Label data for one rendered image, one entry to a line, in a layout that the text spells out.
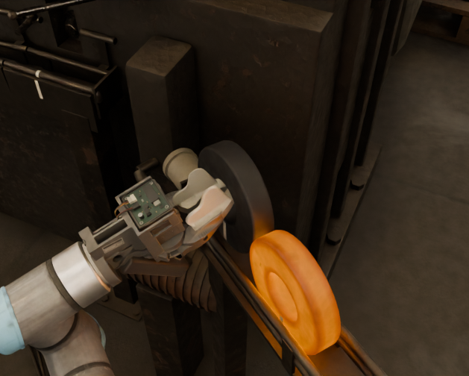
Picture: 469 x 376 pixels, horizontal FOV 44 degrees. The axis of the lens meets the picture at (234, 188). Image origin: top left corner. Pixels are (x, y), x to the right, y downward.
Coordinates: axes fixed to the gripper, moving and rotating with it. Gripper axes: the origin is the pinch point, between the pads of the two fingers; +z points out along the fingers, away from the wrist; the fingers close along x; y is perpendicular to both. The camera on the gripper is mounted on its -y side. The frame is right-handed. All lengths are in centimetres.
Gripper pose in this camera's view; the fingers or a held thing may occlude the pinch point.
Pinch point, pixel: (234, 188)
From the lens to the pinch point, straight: 77.2
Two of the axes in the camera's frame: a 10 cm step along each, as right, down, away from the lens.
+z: 8.3, -5.3, 1.4
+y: -2.2, -5.5, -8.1
